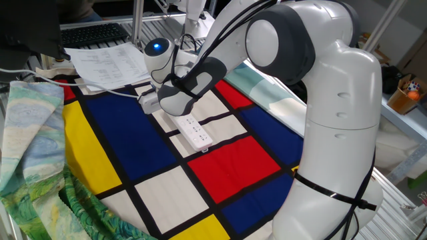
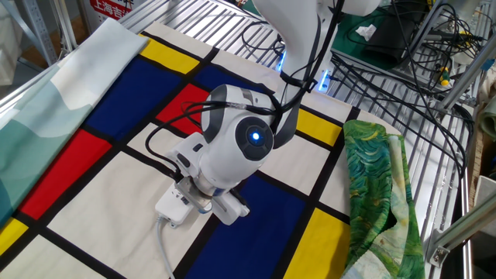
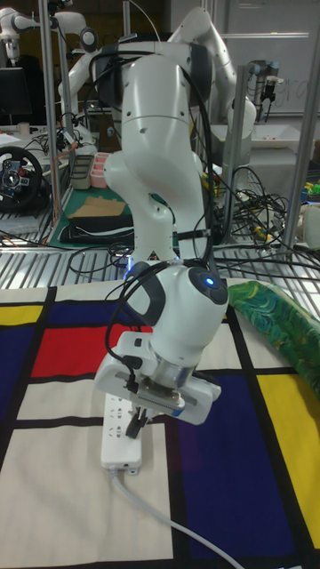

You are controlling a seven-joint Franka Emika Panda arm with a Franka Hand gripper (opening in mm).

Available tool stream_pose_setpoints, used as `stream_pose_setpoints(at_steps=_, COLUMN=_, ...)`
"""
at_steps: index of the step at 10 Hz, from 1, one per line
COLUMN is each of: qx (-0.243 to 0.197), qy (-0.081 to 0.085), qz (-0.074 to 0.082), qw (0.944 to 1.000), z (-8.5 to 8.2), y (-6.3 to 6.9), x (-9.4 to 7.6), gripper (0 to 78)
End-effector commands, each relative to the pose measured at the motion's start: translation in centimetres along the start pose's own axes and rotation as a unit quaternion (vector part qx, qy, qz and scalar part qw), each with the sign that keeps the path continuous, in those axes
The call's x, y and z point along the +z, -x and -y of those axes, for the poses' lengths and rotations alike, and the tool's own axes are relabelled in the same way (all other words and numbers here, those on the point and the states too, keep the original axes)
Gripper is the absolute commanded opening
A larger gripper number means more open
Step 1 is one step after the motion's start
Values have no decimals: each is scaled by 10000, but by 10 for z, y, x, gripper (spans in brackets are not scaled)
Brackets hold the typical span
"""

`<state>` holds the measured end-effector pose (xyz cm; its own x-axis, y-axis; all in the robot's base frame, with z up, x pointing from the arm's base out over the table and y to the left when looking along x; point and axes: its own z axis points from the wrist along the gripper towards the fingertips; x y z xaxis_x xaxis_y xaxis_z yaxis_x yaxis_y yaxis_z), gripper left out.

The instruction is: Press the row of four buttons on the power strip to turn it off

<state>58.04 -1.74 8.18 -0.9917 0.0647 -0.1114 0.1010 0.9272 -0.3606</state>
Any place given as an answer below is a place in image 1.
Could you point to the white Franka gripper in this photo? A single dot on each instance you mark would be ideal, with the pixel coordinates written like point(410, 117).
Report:
point(149, 104)

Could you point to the white four-socket power strip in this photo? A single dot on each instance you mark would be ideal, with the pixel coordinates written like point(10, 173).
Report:
point(197, 133)

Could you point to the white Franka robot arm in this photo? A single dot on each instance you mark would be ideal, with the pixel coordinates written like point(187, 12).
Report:
point(340, 100)

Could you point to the colour block grid tablecloth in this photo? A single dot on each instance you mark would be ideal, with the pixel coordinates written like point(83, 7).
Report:
point(130, 133)

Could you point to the printed paper sheet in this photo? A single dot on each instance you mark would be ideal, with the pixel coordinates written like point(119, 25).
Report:
point(106, 65)

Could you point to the aluminium profile bar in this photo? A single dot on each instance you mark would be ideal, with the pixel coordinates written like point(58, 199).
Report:
point(137, 20)
point(385, 23)

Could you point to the black keyboard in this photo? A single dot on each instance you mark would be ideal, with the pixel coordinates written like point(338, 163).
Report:
point(93, 35)

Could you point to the person in dark jacket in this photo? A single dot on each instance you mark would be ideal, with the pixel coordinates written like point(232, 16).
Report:
point(76, 10)

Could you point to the green painted landscape cloth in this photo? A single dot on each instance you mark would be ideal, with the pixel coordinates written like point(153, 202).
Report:
point(33, 150)

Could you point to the pale teal white cloth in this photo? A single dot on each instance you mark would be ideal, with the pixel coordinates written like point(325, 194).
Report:
point(283, 103)

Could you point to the black monitor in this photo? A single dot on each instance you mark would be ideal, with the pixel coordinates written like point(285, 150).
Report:
point(26, 23)

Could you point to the brown cardboard box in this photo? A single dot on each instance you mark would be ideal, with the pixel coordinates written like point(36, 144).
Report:
point(398, 101)

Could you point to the grey metal shelf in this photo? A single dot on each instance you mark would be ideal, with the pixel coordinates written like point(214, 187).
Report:
point(410, 123)

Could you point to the orange ball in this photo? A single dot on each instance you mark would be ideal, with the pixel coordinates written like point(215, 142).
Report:
point(413, 95)

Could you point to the colourful puzzle cube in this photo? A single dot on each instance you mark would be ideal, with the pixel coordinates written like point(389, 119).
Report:
point(413, 86)

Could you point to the grey perforated steel strut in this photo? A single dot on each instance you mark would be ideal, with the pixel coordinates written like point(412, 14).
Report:
point(408, 163)

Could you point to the white device on base plate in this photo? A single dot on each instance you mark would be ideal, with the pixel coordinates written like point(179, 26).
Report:
point(193, 16)

